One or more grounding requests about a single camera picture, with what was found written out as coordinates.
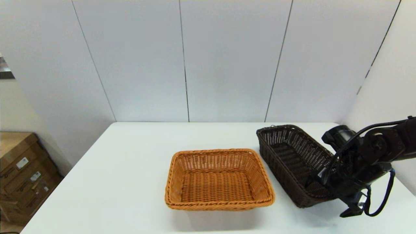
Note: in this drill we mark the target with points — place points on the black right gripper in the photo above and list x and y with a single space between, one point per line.
354 178

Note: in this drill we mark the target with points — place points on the dark brown wicker basket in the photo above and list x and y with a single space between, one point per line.
292 156

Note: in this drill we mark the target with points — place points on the orange wicker basket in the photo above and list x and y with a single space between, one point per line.
217 185

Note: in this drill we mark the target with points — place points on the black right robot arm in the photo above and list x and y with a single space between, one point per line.
393 143

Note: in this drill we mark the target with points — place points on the brown cardboard box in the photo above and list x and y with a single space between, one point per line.
16 146
32 203
29 182

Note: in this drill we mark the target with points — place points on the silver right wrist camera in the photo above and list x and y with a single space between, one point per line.
322 172

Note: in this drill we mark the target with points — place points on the dark metallic wall fixture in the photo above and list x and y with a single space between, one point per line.
6 70

